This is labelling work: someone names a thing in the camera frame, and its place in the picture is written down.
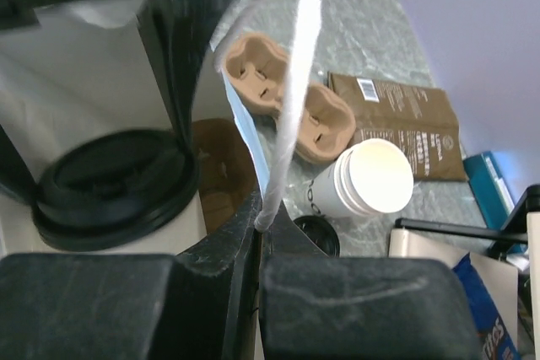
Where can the brown pulp cup carrier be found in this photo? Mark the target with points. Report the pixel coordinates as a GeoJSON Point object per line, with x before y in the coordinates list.
{"type": "Point", "coordinates": [317, 120]}

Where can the light blue paper bag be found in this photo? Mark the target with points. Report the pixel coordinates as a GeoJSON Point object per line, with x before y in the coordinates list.
{"type": "Point", "coordinates": [81, 73]}

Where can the brown coffee bean bag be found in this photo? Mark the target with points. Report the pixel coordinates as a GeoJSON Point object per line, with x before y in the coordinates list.
{"type": "Point", "coordinates": [419, 120]}

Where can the blue R&O box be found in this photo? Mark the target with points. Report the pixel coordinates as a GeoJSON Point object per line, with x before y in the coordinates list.
{"type": "Point", "coordinates": [489, 189]}

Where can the separated brown cup carrier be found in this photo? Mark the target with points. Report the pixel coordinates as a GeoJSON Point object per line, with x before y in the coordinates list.
{"type": "Point", "coordinates": [227, 172]}

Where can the blue chip bag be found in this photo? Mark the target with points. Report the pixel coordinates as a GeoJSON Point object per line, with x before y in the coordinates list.
{"type": "Point", "coordinates": [493, 335]}

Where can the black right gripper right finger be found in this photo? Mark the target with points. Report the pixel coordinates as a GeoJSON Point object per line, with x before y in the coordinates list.
{"type": "Point", "coordinates": [313, 306]}

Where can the single white paper cup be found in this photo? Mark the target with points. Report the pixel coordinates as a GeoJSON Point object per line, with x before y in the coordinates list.
{"type": "Point", "coordinates": [129, 222]}

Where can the black cup lid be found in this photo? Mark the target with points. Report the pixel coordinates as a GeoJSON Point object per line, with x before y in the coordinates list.
{"type": "Point", "coordinates": [321, 233]}
{"type": "Point", "coordinates": [145, 160]}

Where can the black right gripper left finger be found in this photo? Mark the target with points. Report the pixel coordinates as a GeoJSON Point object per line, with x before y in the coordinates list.
{"type": "Point", "coordinates": [195, 305]}

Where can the white paper cup stack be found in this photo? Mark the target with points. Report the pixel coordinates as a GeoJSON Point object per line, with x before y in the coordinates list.
{"type": "Point", "coordinates": [371, 178]}

